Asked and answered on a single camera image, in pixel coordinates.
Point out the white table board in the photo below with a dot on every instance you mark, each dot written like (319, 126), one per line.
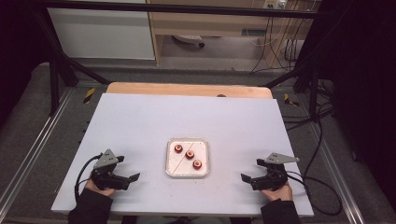
(149, 124)

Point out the red hawthorn fruit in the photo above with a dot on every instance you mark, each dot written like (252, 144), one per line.
(190, 154)
(196, 164)
(178, 148)

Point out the person's left hand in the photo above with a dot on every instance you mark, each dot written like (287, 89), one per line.
(93, 186)

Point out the aluminium floor rail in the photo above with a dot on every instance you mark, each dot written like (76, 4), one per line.
(336, 174)
(34, 152)

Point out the black metal frame crossbar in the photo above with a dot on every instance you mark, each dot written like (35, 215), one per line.
(186, 9)

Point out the white power strip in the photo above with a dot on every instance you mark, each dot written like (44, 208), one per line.
(274, 3)

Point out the grey flat device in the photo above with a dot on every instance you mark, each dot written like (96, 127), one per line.
(253, 32)

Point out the light wooden desk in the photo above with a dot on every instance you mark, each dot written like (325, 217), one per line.
(211, 23)

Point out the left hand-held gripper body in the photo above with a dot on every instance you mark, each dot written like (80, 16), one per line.
(106, 160)

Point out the thin wooden skewer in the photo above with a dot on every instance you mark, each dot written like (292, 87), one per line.
(180, 164)

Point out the white square tray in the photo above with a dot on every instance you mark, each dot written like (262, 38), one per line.
(199, 146)

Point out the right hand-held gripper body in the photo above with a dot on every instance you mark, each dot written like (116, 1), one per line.
(274, 179)

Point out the yellow black tape strip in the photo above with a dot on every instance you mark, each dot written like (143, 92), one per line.
(89, 95)
(290, 100)

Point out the white cabinet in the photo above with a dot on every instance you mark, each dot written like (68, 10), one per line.
(99, 34)

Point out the wooden table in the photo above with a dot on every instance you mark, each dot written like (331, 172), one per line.
(186, 90)

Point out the black curtain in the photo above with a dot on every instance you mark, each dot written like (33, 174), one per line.
(364, 77)
(18, 46)

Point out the person's right hand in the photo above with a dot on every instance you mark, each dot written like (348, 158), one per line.
(280, 194)

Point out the white chair base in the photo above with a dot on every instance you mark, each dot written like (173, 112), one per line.
(188, 39)

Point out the black metal frame stand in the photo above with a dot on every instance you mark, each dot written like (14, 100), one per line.
(54, 84)
(313, 90)

